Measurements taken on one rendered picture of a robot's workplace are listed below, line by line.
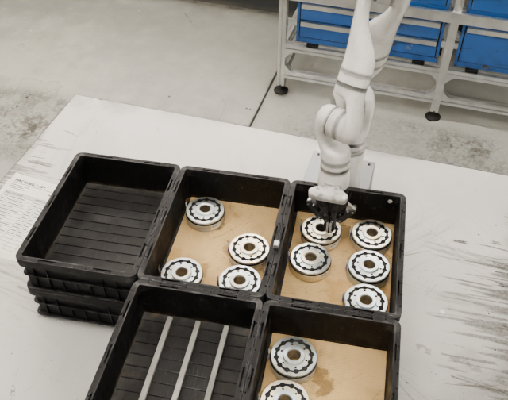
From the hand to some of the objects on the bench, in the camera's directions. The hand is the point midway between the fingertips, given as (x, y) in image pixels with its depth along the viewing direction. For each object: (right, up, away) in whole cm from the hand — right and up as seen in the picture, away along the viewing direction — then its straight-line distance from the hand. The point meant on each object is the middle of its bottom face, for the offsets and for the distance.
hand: (329, 225), depth 166 cm
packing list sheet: (-91, +2, +30) cm, 96 cm away
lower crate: (-57, -12, +15) cm, 60 cm away
